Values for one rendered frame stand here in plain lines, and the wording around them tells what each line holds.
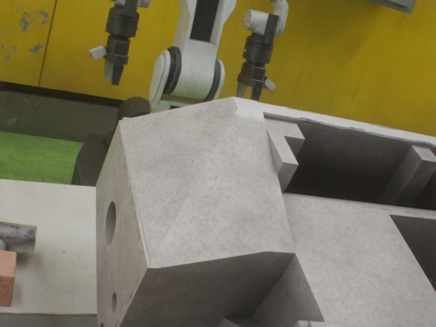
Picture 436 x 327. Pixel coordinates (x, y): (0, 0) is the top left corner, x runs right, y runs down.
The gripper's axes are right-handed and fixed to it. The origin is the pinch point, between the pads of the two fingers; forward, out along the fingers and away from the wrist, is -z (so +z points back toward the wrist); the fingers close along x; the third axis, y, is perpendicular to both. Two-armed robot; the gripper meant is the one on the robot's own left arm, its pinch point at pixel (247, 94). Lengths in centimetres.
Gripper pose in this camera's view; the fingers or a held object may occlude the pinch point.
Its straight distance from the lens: 198.4
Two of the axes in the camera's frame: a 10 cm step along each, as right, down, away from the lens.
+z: 2.2, -9.5, -2.3
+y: 9.0, 1.1, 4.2
